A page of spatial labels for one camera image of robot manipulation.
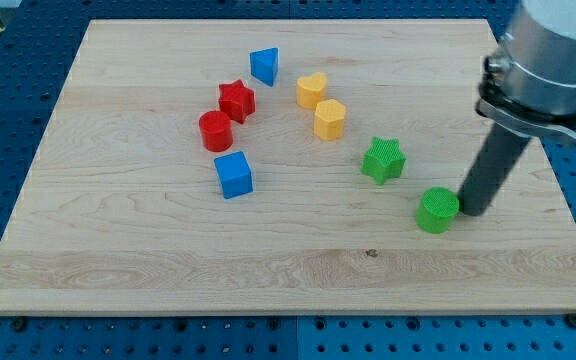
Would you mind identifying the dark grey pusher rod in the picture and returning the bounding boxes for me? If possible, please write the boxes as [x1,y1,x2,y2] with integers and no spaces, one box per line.
[458,123,531,216]

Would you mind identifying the green cylinder block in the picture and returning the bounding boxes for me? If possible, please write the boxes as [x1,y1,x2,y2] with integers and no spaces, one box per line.
[415,187,460,234]

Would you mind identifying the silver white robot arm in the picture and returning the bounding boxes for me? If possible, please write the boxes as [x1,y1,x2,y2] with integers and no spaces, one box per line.
[458,0,576,216]

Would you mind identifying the yellow hexagon block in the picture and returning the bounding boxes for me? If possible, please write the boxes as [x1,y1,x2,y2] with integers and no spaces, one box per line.
[313,99,346,141]

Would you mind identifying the green star block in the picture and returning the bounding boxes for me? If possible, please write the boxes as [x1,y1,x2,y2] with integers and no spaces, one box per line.
[361,137,406,185]

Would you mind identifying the yellow heart block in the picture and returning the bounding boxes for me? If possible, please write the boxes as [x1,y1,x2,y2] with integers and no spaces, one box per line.
[296,72,328,110]

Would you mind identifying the blue triangle block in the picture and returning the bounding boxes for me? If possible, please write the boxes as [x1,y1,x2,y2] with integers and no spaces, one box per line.
[249,47,279,87]

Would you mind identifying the red star block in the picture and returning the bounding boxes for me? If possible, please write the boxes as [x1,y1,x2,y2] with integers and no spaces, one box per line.
[218,80,256,124]

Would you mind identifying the blue cube block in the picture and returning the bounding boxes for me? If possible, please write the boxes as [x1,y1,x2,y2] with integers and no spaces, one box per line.
[213,151,254,199]

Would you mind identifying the red cylinder block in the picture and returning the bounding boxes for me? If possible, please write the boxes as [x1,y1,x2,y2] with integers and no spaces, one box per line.
[198,110,233,152]

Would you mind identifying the light wooden board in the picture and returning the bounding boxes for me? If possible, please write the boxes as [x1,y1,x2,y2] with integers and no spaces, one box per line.
[0,19,576,317]

